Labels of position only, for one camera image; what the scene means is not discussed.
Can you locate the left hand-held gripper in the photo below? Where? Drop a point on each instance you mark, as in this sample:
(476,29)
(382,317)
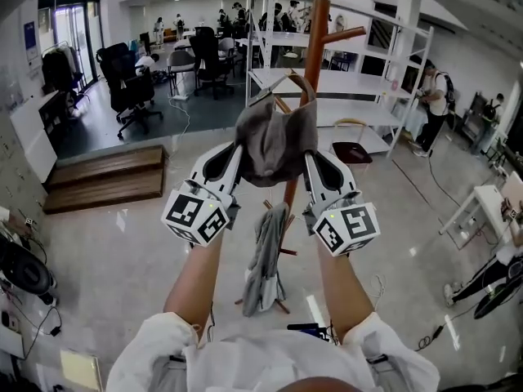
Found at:
(192,216)

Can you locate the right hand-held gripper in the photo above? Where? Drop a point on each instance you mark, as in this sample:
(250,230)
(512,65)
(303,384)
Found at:
(351,227)

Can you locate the grey cloth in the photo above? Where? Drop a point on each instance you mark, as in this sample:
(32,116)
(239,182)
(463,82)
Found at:
(278,145)

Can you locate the brown wooden coat stand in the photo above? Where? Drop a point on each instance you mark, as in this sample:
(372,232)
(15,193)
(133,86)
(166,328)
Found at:
(316,55)

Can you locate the person's right forearm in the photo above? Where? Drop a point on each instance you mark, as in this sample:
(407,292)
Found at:
(347,292)

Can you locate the person's left forearm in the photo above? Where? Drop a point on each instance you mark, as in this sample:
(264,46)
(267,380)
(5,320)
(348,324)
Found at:
(192,284)

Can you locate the white metal shelf rack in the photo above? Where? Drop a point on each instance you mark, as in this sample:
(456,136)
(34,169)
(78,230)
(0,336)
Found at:
(347,112)

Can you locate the wooden chair with dark seat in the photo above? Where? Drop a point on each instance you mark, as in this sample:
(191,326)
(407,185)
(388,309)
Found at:
(351,153)

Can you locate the grey hanging garment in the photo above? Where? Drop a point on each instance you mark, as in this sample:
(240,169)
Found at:
(265,251)

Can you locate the dark wooden step platform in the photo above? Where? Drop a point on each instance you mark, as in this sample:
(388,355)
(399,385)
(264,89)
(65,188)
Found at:
(106,178)

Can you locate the black office chair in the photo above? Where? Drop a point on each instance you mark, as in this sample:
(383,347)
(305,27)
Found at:
(210,59)
(122,80)

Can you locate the black screen device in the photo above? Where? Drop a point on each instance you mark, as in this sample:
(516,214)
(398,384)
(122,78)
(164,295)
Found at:
(306,331)

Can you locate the white table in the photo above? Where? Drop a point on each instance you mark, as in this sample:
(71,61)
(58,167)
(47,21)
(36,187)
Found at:
(486,196)

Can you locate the person's white shirt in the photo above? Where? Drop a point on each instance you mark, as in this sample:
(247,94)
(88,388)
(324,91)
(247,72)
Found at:
(265,362)

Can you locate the black round hard case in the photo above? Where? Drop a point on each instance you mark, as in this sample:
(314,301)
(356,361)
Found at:
(26,270)
(500,304)

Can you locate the pale yellow panel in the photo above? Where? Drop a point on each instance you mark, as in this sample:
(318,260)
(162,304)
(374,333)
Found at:
(79,372)

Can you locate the garment rail with dark clothes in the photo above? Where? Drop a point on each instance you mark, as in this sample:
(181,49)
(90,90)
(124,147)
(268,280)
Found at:
(61,68)

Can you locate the blue wall poster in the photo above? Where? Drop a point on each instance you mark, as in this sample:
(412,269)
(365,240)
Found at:
(29,41)

